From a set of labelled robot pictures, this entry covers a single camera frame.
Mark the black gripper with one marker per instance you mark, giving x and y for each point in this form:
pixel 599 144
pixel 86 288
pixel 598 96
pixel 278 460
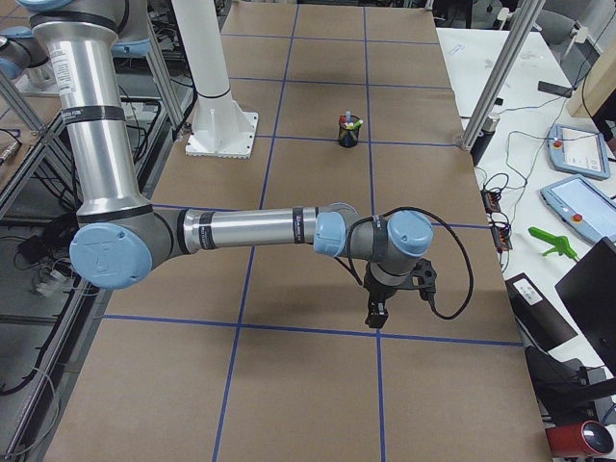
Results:
pixel 378 292

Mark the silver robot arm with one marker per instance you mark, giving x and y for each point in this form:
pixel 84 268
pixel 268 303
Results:
pixel 122 238
pixel 22 53

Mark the black mesh pen cup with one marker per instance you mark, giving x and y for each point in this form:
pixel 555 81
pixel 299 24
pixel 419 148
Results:
pixel 345 139

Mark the green plastic tool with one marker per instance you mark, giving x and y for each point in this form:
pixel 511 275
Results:
pixel 560 244

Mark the black monitor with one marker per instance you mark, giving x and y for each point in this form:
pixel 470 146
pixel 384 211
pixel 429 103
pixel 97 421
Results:
pixel 587 291

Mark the near teach pendant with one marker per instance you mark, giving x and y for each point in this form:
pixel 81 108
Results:
pixel 583 207

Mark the teach pendant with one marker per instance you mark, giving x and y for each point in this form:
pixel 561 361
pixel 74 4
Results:
pixel 574 150
pixel 583 207

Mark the red cylindrical bottle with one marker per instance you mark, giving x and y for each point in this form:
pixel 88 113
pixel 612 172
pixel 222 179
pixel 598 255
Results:
pixel 588 438

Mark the far teach pendant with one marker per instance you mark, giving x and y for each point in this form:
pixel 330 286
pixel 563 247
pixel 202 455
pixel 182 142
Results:
pixel 574 150

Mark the black smartphone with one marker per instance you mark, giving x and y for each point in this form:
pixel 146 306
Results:
pixel 554 89

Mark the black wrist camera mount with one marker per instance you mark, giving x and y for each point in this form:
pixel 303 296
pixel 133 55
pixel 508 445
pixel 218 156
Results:
pixel 423 280

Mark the white pedestal column base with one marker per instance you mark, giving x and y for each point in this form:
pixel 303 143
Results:
pixel 220 128

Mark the aluminium frame post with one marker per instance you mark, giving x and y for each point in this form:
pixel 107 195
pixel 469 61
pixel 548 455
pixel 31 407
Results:
pixel 525 17

